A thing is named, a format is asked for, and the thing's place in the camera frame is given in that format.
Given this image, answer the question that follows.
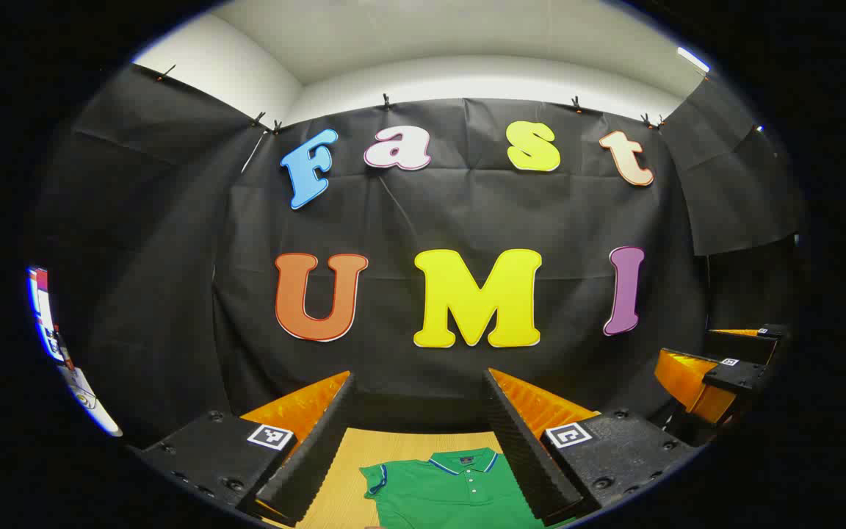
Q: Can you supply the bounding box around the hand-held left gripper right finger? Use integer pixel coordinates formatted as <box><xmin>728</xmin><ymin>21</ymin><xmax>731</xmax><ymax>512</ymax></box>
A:
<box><xmin>483</xmin><ymin>367</ymin><xmax>704</xmax><ymax>527</ymax></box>

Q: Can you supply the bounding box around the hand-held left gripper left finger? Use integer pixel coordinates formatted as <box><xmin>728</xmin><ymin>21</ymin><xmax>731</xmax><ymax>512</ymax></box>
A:
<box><xmin>133</xmin><ymin>371</ymin><xmax>356</xmax><ymax>527</ymax></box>

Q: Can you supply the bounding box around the green polo T-shirt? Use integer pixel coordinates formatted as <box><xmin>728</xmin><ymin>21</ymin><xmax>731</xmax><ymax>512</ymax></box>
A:
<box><xmin>359</xmin><ymin>447</ymin><xmax>545</xmax><ymax>529</ymax></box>

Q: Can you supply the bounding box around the white ceiling light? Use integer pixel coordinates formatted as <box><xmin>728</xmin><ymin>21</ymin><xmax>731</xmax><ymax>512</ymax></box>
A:
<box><xmin>676</xmin><ymin>46</ymin><xmax>710</xmax><ymax>73</ymax></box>

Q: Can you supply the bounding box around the white printed board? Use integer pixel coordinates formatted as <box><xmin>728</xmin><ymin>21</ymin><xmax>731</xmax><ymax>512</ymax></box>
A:
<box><xmin>25</xmin><ymin>266</ymin><xmax>124</xmax><ymax>439</ymax></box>

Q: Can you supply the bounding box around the row of black cloth clips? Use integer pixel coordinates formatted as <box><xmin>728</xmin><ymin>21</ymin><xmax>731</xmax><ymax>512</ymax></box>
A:
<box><xmin>157</xmin><ymin>65</ymin><xmax>666</xmax><ymax>134</ymax></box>

